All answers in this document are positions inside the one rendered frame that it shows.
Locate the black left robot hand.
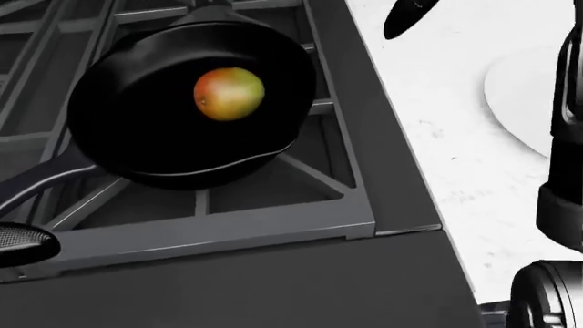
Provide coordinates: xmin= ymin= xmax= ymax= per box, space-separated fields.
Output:
xmin=0 ymin=221 xmax=62 ymax=271

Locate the grey stove burner grate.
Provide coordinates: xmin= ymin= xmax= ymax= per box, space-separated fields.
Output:
xmin=0 ymin=0 xmax=377 ymax=275

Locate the black cast iron pan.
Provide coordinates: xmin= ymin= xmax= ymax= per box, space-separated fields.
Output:
xmin=0 ymin=9 xmax=318 ymax=220

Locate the white round plate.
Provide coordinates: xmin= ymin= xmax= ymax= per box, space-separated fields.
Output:
xmin=483 ymin=50 xmax=562 ymax=160

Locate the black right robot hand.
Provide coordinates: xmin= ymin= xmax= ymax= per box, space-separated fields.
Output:
xmin=383 ymin=0 xmax=441 ymax=41

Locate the dark grey stove cooktop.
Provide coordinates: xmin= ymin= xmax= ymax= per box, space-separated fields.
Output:
xmin=0 ymin=0 xmax=485 ymax=328

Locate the red green mango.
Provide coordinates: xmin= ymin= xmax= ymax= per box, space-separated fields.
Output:
xmin=193 ymin=67 xmax=266 ymax=123

